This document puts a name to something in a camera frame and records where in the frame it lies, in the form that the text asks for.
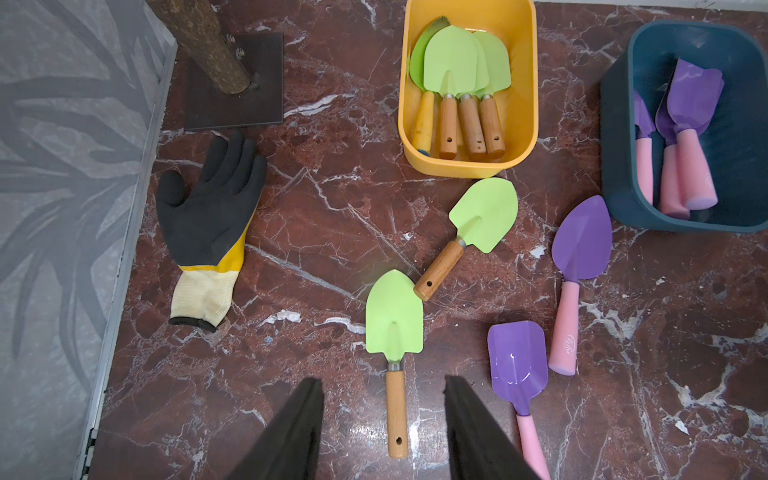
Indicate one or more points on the purple shovel pink handle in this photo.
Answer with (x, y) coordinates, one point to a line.
(692, 99)
(519, 372)
(644, 164)
(670, 202)
(581, 250)

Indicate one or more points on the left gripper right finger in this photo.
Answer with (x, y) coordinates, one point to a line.
(478, 447)

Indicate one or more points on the pink cherry blossom tree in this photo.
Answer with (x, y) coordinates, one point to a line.
(233, 80)

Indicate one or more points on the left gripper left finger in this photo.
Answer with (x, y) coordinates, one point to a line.
(289, 446)

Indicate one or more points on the yellow plastic storage box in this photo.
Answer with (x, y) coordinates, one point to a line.
(514, 23)

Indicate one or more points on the large green shovel blue tip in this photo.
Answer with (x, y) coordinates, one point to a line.
(423, 129)

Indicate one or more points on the black and yellow glove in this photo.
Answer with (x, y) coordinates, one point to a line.
(205, 228)

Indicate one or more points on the dark teal storage box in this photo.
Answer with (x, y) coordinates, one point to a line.
(735, 142)

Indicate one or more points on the green shovel wooden handle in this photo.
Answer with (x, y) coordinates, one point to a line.
(482, 216)
(449, 70)
(394, 322)
(469, 109)
(498, 68)

